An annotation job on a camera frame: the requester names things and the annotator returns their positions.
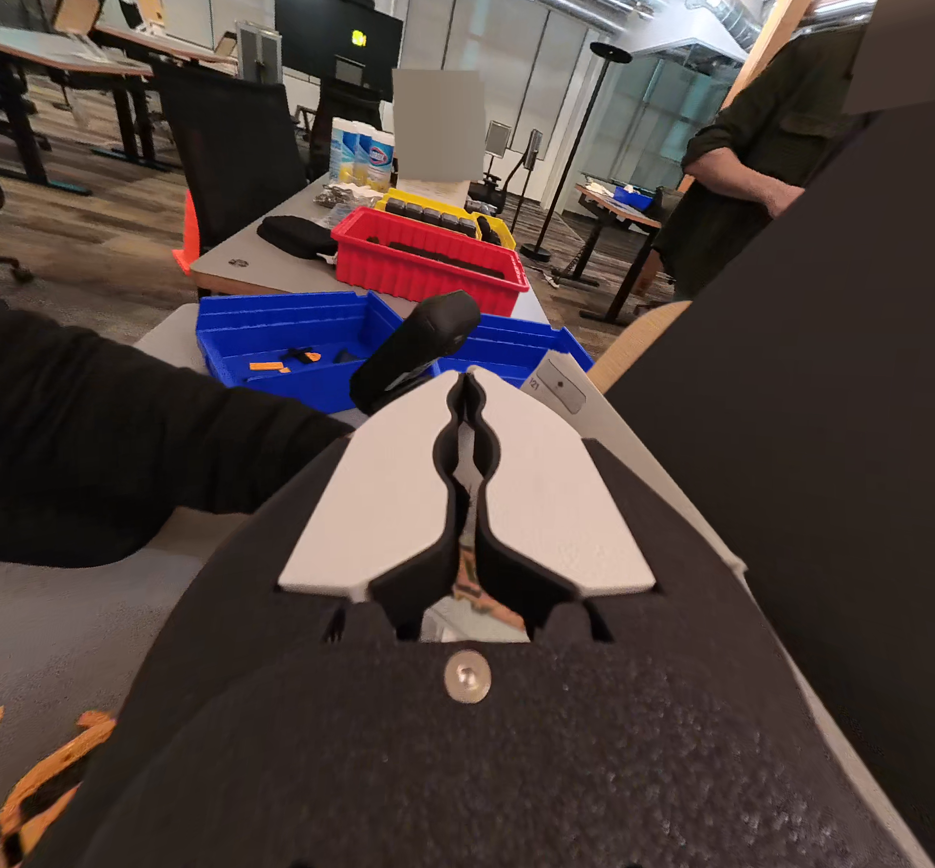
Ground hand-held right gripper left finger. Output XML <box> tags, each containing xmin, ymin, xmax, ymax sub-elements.
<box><xmin>278</xmin><ymin>370</ymin><xmax>468</xmax><ymax>642</ymax></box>

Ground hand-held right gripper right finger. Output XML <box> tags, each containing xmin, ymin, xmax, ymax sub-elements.
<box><xmin>465</xmin><ymin>368</ymin><xmax>657</xmax><ymax>641</ymax></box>

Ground lego instruction booklet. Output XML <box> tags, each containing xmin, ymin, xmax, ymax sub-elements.
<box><xmin>424</xmin><ymin>355</ymin><xmax>751</xmax><ymax>644</ymax></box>

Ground orange lego car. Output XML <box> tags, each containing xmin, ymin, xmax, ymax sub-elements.
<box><xmin>0</xmin><ymin>709</ymin><xmax>118</xmax><ymax>868</ymax></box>

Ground loose orange black lego parts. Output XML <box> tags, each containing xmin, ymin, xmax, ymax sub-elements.
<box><xmin>247</xmin><ymin>345</ymin><xmax>360</xmax><ymax>375</ymax></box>

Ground red plastic bin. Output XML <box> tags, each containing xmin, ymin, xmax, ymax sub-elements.
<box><xmin>330</xmin><ymin>206</ymin><xmax>532</xmax><ymax>319</ymax></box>

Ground yellow plastic bin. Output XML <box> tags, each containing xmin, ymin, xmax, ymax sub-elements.
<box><xmin>374</xmin><ymin>186</ymin><xmax>519</xmax><ymax>253</ymax></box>

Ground black zip pouch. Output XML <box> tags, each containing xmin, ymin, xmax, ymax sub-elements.
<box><xmin>255</xmin><ymin>215</ymin><xmax>340</xmax><ymax>262</ymax></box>

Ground clear bag of metal parts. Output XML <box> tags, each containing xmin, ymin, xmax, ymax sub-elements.
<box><xmin>313</xmin><ymin>182</ymin><xmax>375</xmax><ymax>211</ymax></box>

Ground white wipes canister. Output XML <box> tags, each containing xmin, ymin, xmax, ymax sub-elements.
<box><xmin>355</xmin><ymin>126</ymin><xmax>397</xmax><ymax>194</ymax></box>
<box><xmin>328</xmin><ymin>117</ymin><xmax>360</xmax><ymax>187</ymax></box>

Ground wooden desk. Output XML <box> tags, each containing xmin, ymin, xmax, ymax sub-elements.
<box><xmin>0</xmin><ymin>25</ymin><xmax>156</xmax><ymax>198</ymax></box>
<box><xmin>572</xmin><ymin>180</ymin><xmax>663</xmax><ymax>326</ymax></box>

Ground black floor lamp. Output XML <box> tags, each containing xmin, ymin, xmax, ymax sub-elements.
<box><xmin>519</xmin><ymin>41</ymin><xmax>634</xmax><ymax>264</ymax></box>

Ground orange traffic cone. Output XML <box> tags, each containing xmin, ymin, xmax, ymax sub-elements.
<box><xmin>171</xmin><ymin>189</ymin><xmax>203</xmax><ymax>277</ymax></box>

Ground large black monitor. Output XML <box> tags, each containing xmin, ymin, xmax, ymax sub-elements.
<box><xmin>273</xmin><ymin>0</ymin><xmax>405</xmax><ymax>103</ymax></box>

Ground wooden pillar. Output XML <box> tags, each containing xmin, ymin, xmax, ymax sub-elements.
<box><xmin>718</xmin><ymin>0</ymin><xmax>839</xmax><ymax>114</ymax></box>

